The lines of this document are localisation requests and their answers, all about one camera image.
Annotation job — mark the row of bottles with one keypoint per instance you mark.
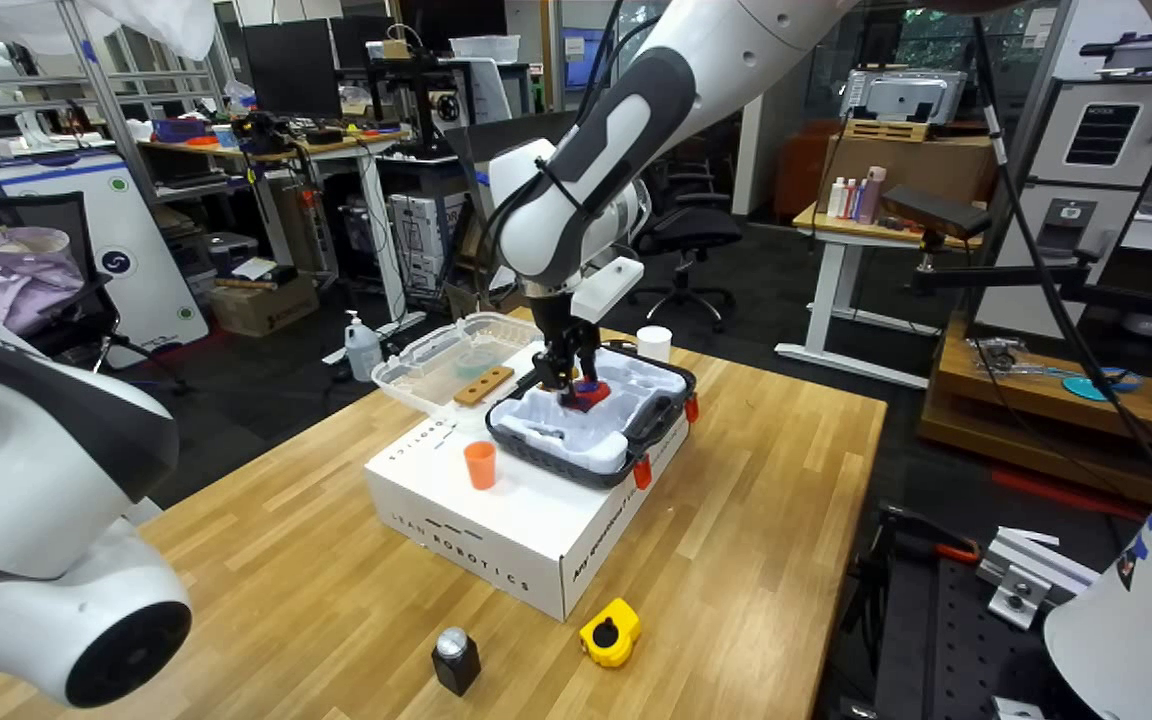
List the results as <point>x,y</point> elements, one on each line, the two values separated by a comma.
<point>861,195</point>

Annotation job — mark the yellow measuring tape toy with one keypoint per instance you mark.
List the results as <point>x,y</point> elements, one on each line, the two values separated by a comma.
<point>612,632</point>

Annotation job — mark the white standing desk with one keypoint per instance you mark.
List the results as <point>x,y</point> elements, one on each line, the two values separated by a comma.
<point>841,290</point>

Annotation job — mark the white cardboard box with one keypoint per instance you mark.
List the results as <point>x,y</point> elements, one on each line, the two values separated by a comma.
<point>526,520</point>

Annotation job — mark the small brown cardboard box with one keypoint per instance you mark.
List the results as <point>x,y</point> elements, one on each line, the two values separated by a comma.
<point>266,308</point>

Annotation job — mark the white robot with black cap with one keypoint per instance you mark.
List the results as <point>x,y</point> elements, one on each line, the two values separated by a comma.
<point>36,500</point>

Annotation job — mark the black toolbox with white insert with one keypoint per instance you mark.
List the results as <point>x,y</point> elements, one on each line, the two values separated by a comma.
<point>626,420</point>

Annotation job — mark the black 3d printer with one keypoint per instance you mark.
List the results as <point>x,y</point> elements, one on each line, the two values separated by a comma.
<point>416,95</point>

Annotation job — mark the metal shelf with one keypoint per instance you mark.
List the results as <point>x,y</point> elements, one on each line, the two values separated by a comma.
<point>36,100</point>

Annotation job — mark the large brown cardboard box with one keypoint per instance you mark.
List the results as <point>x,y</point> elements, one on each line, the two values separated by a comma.
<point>916,165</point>

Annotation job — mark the camera on mount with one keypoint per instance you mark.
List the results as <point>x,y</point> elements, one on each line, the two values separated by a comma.
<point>936,210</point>

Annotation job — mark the stack of white boxes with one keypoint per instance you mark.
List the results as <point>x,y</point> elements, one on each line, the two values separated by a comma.
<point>421,240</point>

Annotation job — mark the black office chair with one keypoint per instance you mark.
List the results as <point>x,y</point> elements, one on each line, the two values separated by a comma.
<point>686,235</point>

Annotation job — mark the wooden block with holes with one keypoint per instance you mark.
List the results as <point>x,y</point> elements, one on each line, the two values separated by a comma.
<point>483,386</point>

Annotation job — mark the white panel with blue stripe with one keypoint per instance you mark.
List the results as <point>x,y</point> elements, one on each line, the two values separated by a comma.
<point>136,260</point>

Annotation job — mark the row of monitors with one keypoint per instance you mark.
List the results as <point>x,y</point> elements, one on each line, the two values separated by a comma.
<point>291,65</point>

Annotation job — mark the black block with silver knob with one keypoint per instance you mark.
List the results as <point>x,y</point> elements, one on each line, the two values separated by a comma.
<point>456,662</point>

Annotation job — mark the clear plastic bin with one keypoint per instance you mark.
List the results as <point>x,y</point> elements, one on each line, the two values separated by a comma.
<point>426,365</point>

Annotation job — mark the aluminium bracket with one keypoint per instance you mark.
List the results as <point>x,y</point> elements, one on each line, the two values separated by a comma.
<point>1031,580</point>

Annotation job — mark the white paper cup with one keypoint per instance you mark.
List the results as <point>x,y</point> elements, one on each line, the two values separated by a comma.
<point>654,345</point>

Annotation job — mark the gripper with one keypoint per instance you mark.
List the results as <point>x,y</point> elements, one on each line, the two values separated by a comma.
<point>564,322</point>

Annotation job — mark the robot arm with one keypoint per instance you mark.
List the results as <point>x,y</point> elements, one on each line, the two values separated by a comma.
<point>626,130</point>

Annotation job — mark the white cabinet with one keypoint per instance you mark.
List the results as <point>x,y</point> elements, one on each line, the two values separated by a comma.
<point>1101,130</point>

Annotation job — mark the grey appliance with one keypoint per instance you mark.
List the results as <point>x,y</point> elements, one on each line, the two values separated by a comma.
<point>901,97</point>

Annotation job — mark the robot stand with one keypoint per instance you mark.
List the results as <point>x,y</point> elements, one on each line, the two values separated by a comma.
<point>946,640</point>

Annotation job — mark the red and blue toy tool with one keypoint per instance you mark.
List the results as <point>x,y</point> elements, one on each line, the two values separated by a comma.
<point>591,392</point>

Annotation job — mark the blue disc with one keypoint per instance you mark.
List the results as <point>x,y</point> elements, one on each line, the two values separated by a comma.
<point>1096,387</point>

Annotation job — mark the black chair with mesh back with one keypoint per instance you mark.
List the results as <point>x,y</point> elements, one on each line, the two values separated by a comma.
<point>46,215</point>

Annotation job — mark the red and black clamp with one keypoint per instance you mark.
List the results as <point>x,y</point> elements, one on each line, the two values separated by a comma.
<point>931,535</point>

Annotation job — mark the hand sanitiser pump bottle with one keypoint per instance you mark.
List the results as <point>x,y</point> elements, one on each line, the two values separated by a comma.
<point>362,352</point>

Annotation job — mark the small wooden pallet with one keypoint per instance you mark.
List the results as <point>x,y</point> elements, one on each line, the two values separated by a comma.
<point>886,130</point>

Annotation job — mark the orange plastic cup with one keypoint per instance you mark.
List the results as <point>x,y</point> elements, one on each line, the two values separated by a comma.
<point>480,466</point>

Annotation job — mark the low wooden bench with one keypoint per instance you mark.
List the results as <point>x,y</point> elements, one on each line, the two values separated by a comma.
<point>1046,400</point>

